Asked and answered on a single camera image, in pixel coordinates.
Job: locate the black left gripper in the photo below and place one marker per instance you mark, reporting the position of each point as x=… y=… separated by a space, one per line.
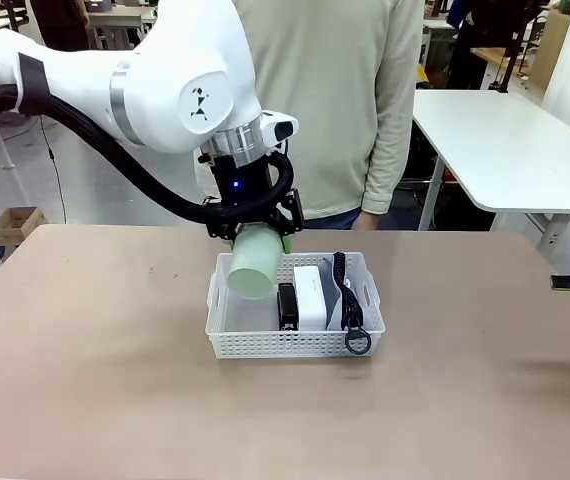
x=240 y=190

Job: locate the pale green plastic cup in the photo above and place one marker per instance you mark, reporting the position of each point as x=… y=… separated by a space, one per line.
x=255 y=265

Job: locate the white rectangular box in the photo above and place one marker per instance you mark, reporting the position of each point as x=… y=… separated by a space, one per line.
x=310 y=295

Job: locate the black stapler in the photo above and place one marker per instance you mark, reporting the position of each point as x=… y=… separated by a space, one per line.
x=288 y=307

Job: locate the grey CAMPUS pencil case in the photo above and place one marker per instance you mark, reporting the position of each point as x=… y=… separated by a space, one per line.
x=345 y=300

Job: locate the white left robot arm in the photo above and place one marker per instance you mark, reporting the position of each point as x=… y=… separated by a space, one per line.
x=165 y=75

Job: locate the white perforated plastic basket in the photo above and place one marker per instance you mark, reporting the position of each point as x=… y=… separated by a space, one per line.
x=285 y=345

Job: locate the person's left hand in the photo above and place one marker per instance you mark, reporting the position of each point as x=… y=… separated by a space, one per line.
x=369 y=221

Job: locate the large white table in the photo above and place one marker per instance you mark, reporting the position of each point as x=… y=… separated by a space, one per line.
x=505 y=150

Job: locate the person in beige sweater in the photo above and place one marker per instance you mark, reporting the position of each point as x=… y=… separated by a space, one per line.
x=340 y=100

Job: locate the black stand pole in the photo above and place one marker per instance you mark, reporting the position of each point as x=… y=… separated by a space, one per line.
x=507 y=65

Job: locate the wooden top desk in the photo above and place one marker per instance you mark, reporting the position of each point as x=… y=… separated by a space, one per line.
x=490 y=54

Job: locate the background person in dark clothes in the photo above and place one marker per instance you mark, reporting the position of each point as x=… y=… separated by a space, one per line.
x=475 y=45

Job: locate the grey background workbench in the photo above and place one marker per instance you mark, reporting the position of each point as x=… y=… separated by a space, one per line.
x=115 y=27

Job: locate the background person in black trousers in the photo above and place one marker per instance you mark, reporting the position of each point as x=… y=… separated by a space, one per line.
x=60 y=25

